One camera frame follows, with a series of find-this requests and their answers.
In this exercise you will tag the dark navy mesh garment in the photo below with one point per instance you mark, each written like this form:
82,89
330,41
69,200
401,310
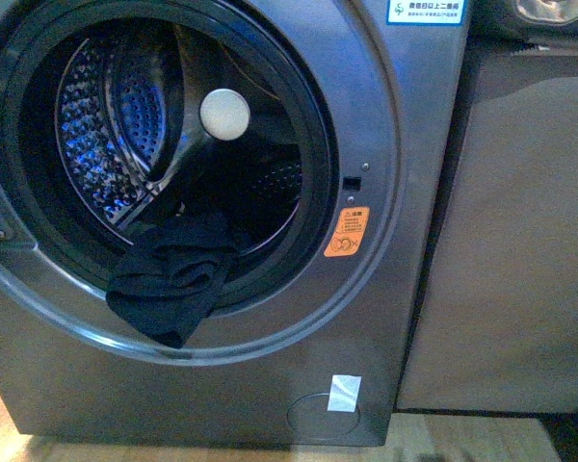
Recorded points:
171,278

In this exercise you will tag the grey front-load washing machine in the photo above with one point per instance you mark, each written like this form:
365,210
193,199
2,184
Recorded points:
101,140

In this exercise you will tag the orange warning sticker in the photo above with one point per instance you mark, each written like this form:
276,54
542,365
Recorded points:
349,232

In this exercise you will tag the round silver drum knob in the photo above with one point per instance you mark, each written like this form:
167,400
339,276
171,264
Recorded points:
225,114

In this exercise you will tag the white tape label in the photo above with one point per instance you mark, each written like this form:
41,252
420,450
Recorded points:
343,393

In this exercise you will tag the tan leather sofa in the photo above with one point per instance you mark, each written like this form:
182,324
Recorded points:
495,325

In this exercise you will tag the blue white energy label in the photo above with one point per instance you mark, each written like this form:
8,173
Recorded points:
426,12

